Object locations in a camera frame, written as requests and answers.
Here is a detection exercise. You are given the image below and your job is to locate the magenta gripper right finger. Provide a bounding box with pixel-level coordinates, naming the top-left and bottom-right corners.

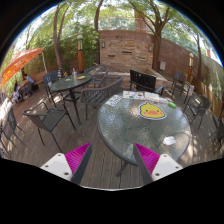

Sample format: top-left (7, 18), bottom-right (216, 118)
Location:
top-left (133, 143), bottom-right (182, 185)

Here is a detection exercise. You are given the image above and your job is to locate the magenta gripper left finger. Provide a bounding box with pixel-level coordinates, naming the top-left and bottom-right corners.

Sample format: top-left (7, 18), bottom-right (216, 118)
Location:
top-left (41, 143), bottom-right (92, 185)

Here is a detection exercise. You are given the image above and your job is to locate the white computer mouse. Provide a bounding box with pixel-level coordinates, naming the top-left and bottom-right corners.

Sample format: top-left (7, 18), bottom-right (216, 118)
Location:
top-left (163, 136), bottom-right (176, 146)

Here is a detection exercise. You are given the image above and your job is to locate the round glass patio table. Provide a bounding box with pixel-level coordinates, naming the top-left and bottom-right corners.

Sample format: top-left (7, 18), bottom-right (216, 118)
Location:
top-left (97, 93), bottom-right (191, 175)

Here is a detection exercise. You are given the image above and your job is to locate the dark chair left front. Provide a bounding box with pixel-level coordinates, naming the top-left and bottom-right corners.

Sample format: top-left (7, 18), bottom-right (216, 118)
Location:
top-left (22, 102), bottom-right (75, 151)

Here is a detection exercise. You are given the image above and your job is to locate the green small object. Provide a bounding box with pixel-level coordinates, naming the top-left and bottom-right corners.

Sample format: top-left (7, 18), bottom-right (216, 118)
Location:
top-left (168, 102), bottom-right (176, 109)

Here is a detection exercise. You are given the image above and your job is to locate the dark chair left edge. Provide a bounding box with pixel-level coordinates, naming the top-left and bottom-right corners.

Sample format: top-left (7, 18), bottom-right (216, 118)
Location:
top-left (0, 108), bottom-right (23, 153)

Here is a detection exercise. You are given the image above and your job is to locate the dark wicker chair centre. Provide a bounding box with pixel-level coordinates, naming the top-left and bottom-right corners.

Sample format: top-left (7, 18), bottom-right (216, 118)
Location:
top-left (79, 76), bottom-right (125, 121)

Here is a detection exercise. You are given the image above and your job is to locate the open book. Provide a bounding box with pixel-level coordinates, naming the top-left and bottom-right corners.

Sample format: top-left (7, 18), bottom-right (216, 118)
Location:
top-left (123, 91), bottom-right (160, 102)

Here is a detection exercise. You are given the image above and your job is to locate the white paper sheet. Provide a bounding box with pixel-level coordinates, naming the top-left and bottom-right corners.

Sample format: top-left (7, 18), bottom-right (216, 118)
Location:
top-left (106, 94), bottom-right (122, 107)

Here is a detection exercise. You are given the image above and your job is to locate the far round glass table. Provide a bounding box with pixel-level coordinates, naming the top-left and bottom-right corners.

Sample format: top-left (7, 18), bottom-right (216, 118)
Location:
top-left (50, 74), bottom-right (92, 123)

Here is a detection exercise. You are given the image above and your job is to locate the black slatted chair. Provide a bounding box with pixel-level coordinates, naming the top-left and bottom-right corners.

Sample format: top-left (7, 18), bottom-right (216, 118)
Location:
top-left (130, 69), bottom-right (165, 95)

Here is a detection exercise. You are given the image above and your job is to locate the blue chair far left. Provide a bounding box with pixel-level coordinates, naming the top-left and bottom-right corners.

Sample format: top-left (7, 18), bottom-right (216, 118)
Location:
top-left (43, 70), bottom-right (58, 104)

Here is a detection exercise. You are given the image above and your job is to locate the dark chair far right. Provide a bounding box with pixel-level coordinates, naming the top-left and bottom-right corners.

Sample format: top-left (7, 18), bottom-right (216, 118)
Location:
top-left (171, 72), bottom-right (190, 93)

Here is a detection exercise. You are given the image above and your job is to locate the seated person in blue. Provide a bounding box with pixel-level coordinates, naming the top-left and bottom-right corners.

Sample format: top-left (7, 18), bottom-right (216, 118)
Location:
top-left (24, 74), bottom-right (34, 85)

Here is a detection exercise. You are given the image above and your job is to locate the dark chair behind far table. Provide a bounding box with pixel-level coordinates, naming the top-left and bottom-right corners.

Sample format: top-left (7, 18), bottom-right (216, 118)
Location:
top-left (84, 64), bottom-right (108, 85)

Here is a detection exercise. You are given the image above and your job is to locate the orange patio umbrella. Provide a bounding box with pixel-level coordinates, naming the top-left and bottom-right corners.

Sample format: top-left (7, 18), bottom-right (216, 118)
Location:
top-left (1, 48), bottom-right (43, 87)

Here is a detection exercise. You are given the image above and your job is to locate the wooden lamp post left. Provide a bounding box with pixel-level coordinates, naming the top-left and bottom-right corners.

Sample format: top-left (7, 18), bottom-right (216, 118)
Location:
top-left (77, 34), bottom-right (84, 72)

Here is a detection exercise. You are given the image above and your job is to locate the wooden lamp post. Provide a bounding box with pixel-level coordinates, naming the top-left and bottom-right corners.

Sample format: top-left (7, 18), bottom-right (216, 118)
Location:
top-left (77, 34), bottom-right (84, 72)
top-left (187, 53), bottom-right (194, 82)

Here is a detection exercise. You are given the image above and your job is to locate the wooden lamp post right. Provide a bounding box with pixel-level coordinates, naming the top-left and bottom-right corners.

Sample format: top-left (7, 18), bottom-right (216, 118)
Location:
top-left (187, 53), bottom-right (194, 82)

